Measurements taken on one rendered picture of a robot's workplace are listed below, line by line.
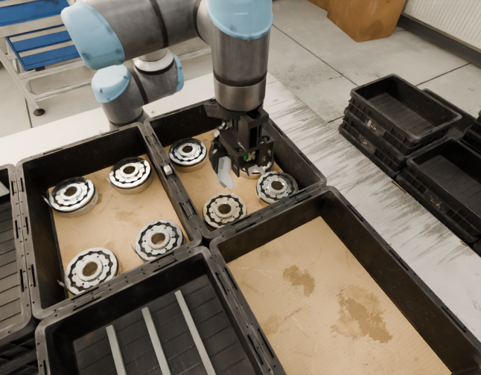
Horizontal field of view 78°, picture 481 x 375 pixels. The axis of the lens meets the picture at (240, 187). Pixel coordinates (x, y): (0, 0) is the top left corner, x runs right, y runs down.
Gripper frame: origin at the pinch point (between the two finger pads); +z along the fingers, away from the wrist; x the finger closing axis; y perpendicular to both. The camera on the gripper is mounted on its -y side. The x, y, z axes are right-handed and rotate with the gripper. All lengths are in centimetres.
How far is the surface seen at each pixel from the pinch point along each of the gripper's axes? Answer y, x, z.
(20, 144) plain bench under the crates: -70, -46, 26
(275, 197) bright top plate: 3.4, 8.9, 10.4
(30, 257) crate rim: -4.8, -40.4, 3.5
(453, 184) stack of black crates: 13, 105, 59
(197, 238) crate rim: 7.4, -12.6, 3.5
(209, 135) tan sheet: -26.9, 6.9, 13.5
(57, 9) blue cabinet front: -199, -12, 33
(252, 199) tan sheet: -0.6, 5.3, 13.5
